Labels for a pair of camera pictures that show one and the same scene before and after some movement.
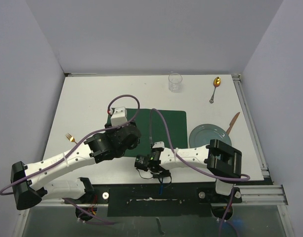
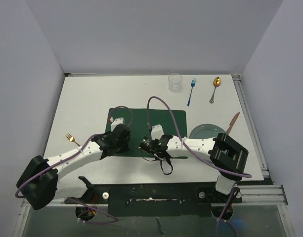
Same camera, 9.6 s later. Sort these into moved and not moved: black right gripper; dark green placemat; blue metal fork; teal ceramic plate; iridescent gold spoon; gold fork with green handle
Moved: blue metal fork; black right gripper
Not moved: iridescent gold spoon; gold fork with green handle; teal ceramic plate; dark green placemat
